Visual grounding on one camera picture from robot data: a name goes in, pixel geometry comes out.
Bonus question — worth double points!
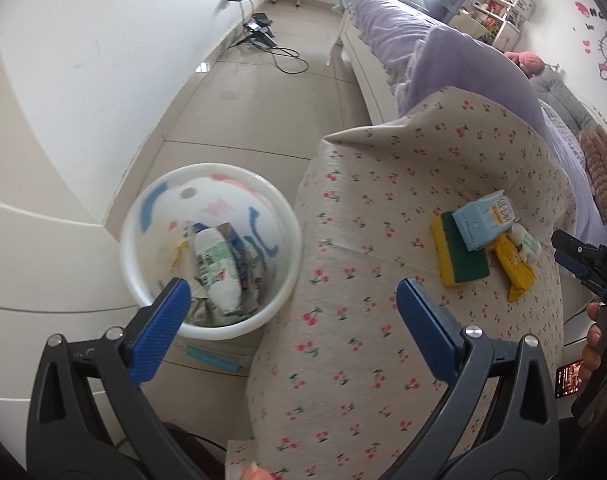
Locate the grey office chair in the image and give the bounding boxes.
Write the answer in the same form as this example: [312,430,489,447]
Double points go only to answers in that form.
[423,0,467,24]

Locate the black smartphone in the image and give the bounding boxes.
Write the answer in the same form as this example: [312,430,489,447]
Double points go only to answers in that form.
[555,361,585,401]

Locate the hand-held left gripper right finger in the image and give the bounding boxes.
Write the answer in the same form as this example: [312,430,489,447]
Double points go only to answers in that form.
[383,277,561,480]

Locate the yellow green sponge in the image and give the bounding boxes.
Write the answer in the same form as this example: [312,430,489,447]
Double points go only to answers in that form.
[430,211,491,289]

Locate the power strip with cables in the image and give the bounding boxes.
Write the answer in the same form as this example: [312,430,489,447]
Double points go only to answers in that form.
[238,0,311,76]

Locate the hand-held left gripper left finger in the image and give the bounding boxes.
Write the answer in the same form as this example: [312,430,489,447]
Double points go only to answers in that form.
[26,277,209,480]

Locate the bed with purple cover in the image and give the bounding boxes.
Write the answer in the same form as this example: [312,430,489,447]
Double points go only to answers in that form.
[336,0,607,228]

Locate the clear box with teal handle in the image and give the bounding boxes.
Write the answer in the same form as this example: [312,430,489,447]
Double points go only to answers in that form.
[183,341,254,376]

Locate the person's right hand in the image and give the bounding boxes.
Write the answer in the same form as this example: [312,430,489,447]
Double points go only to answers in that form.
[581,302,607,382]

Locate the grey plush pillow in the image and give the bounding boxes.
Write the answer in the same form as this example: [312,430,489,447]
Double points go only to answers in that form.
[531,67,600,132]

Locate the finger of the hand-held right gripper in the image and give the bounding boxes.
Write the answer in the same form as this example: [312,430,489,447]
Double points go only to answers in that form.
[551,230,605,267]
[556,252,607,304]

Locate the white bookshelf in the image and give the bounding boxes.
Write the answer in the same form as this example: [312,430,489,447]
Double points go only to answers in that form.
[471,0,537,49]

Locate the white patterned plastic bin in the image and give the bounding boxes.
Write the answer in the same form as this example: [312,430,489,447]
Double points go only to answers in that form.
[119,162,302,342]

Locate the cherry print tablecloth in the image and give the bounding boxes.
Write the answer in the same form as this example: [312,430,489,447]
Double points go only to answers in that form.
[226,86,577,480]

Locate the yellow snack packet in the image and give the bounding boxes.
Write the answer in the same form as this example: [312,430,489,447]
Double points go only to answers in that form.
[492,232,538,304]

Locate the white plastic wrapper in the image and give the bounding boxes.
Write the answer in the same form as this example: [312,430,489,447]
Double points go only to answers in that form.
[190,227,245,314]

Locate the white green small pack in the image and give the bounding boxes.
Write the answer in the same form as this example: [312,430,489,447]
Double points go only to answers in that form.
[510,222,543,265]

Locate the black tripod device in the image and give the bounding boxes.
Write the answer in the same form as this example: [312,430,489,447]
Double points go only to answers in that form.
[228,12,279,52]

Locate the light blue small carton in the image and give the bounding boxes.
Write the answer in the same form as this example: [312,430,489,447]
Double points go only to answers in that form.
[453,190,520,253]

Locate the pink plush toy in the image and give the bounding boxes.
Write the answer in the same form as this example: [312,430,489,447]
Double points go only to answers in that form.
[503,51,547,77]

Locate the white bed frame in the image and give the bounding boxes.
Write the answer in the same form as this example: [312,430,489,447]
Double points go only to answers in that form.
[328,10,400,127]

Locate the white wardrobe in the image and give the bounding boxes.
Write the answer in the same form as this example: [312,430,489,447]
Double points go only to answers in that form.
[0,10,151,441]

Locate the brown knitted pillow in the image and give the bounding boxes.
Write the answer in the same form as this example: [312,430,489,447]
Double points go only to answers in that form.
[578,127,607,224]

